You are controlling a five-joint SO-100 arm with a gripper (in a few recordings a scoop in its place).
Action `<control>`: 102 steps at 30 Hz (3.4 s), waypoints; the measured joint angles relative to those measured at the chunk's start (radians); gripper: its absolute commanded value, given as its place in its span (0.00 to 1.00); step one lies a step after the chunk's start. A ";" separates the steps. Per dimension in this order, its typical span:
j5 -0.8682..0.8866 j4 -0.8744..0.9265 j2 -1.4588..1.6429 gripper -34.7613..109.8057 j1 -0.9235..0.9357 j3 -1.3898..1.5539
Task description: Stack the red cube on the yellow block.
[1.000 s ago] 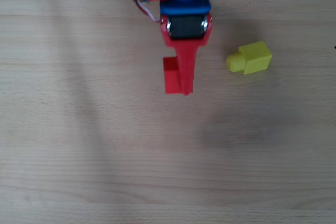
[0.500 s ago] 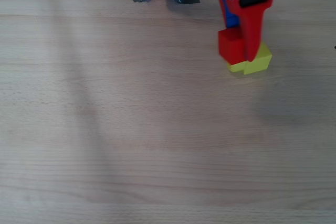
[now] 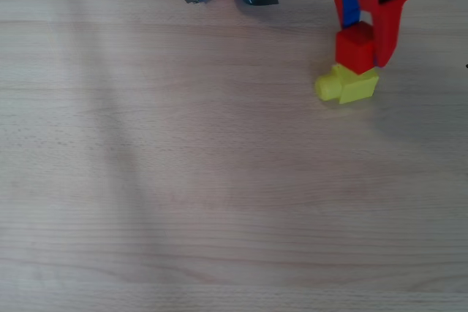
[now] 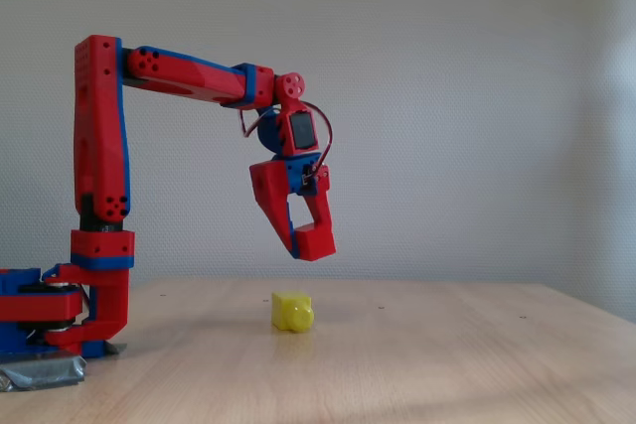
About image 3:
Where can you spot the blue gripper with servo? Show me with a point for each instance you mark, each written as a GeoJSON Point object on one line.
{"type": "Point", "coordinates": [388, 16]}

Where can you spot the red cube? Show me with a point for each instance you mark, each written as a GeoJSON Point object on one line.
{"type": "Point", "coordinates": [354, 49]}

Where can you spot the yellow block with round knob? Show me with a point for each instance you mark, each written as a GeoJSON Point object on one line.
{"type": "Point", "coordinates": [356, 89]}

